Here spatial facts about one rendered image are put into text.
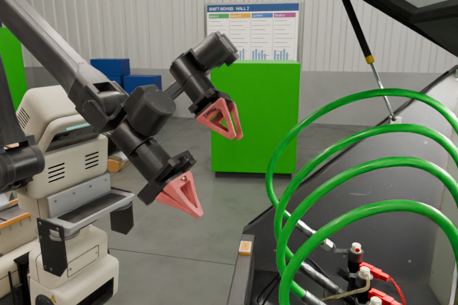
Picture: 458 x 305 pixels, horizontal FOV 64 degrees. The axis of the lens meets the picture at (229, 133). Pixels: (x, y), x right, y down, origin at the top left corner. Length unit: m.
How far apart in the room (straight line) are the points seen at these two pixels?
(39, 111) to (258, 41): 6.28
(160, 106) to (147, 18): 7.31
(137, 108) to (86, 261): 0.78
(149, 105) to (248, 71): 3.36
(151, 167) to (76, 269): 0.72
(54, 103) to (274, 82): 3.09
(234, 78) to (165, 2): 4.04
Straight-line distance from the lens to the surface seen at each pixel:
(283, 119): 3.99
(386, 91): 0.70
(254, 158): 4.10
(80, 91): 0.68
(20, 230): 1.50
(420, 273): 1.24
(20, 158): 0.93
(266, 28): 7.11
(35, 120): 1.06
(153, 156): 0.62
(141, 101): 0.60
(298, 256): 0.50
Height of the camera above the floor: 1.50
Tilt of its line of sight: 14 degrees down
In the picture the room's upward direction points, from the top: straight up
